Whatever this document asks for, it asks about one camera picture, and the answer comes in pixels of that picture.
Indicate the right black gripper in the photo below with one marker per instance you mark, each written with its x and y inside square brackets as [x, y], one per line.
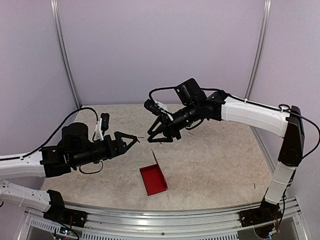
[174, 130]

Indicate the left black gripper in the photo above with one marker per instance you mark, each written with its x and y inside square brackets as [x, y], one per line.
[111, 151]

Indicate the red paper box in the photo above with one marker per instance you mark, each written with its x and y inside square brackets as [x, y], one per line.
[153, 178]

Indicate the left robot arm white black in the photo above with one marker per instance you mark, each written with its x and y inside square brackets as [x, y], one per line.
[28, 166]

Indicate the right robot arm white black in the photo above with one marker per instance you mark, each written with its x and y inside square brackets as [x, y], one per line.
[283, 121]

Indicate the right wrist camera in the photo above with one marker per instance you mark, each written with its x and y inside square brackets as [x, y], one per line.
[157, 108]

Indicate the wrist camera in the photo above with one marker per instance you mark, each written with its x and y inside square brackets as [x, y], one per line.
[101, 127]
[157, 108]

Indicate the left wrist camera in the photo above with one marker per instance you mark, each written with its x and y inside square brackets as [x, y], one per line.
[101, 127]

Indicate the front aluminium rail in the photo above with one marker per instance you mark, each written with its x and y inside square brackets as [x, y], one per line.
[225, 223]

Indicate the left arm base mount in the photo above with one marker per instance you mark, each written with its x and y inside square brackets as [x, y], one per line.
[67, 216]

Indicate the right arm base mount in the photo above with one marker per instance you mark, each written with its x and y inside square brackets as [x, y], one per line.
[256, 216]

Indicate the left aluminium frame post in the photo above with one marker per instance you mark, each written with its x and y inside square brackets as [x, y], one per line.
[55, 11]

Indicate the aluminium frame post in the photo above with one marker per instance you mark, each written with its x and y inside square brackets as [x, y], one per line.
[259, 48]
[55, 11]

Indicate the right aluminium frame post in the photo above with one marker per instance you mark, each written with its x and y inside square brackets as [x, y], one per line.
[259, 48]

